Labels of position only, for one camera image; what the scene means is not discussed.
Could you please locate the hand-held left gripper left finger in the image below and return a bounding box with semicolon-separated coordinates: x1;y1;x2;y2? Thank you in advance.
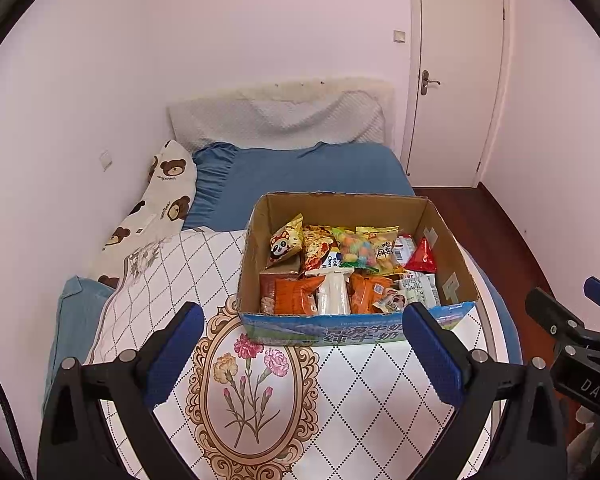
37;301;206;480

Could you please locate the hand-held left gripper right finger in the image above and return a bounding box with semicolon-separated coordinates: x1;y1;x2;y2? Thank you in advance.
401;302;571;480

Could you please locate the small white picture packet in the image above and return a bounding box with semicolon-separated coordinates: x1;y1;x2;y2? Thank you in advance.
375;292;408;313

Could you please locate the clear white-label packet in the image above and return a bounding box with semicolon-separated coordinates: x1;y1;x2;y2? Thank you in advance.
397;270;441;308

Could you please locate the orange snack packet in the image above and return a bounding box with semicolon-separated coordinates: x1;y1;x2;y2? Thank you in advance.
274;275;326;316
349;272;396;313

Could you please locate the red triangular packet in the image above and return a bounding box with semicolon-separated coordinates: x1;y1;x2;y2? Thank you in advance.
405;236;438;273

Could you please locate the cardboard box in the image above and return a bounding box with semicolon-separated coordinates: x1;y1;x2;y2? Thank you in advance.
236;191;480;347

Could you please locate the red and white packet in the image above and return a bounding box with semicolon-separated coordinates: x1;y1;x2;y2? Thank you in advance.
394;234;418;268

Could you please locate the brown snack packet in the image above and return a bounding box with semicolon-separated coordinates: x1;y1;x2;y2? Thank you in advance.
258;270;301;315

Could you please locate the yellow clear bread packet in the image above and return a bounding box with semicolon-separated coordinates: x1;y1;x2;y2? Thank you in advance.
355;225;400;276

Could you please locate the white cylindrical packet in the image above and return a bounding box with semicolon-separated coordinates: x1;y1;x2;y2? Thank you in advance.
305;267;355;316

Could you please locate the colourful candy packet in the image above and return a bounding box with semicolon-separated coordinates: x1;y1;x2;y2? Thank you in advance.
331;226;381;269

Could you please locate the small yellow cartoon snack packet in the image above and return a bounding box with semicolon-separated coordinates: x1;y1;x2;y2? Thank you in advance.
265;213;305;269

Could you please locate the white floral diamond-pattern cloth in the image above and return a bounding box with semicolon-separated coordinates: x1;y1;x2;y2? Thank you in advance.
85;227;523;480

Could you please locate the light blue cloth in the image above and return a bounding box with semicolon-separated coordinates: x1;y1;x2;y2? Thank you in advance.
42;275;116;401

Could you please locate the bear-print pillow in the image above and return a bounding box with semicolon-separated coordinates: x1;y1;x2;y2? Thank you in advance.
87;139;198;288

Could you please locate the blue ruffled blanket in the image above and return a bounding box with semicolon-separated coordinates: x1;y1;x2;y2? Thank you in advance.
182;141;523;366

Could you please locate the white door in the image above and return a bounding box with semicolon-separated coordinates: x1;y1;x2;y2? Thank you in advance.
400;0;511;188

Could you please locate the grey quilted pillow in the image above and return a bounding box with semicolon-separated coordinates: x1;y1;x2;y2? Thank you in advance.
167;91;386;153

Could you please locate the cream fluffy cushion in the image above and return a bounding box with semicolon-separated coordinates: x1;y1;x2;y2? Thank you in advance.
215;77;396;146

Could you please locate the black cable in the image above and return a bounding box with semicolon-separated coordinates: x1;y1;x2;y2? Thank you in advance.
0;345;33;480

